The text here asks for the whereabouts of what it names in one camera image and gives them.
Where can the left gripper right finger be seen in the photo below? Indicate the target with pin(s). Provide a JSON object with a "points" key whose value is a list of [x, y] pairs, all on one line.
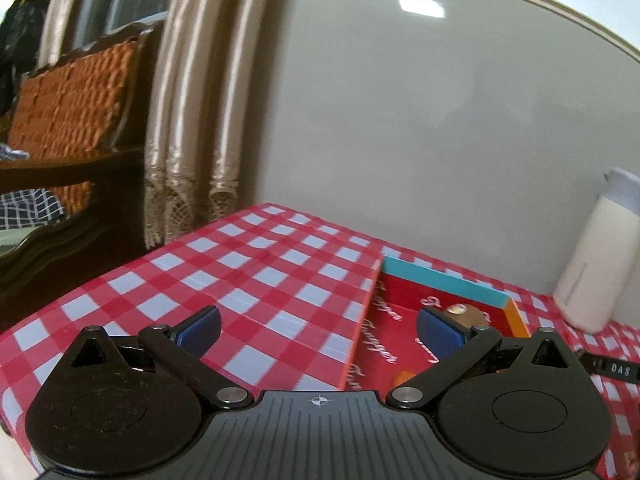
{"points": [[476, 351]]}

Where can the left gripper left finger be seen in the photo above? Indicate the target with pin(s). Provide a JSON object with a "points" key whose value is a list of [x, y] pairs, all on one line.
{"points": [[160, 367]]}

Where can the brown kiwi with sticker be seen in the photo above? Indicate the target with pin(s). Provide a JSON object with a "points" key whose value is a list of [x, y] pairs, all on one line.
{"points": [[467, 315]]}

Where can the orange tangerine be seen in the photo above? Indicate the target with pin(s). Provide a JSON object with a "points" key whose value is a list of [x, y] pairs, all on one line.
{"points": [[402, 377]]}

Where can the red cardboard box tray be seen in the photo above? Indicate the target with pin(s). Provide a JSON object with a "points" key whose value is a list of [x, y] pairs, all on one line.
{"points": [[387, 341]]}

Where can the cream thermos jug grey lid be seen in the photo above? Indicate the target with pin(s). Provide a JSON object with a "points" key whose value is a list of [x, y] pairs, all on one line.
{"points": [[603, 260]]}

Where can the red white checkered tablecloth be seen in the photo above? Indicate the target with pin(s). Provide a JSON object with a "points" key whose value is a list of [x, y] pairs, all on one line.
{"points": [[291, 289]]}

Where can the black white checked cloth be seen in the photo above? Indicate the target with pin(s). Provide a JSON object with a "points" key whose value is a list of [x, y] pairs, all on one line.
{"points": [[30, 208]]}

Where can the dark wooden wicker sofa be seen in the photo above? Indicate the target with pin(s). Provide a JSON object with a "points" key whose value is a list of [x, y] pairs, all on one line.
{"points": [[83, 123]]}

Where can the beige satin curtain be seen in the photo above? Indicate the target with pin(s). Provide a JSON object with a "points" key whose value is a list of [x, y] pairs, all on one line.
{"points": [[193, 139]]}

